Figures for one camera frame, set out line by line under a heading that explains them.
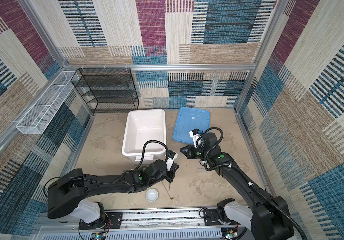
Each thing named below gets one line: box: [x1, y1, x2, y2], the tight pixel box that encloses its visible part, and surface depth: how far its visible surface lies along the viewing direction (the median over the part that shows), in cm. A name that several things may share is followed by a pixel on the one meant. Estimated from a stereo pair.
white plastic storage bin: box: [121, 109, 167, 165], surface depth 101 cm
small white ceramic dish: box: [145, 188, 159, 202], surface depth 81 cm
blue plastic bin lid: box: [172, 107, 211, 144], surface depth 115 cm
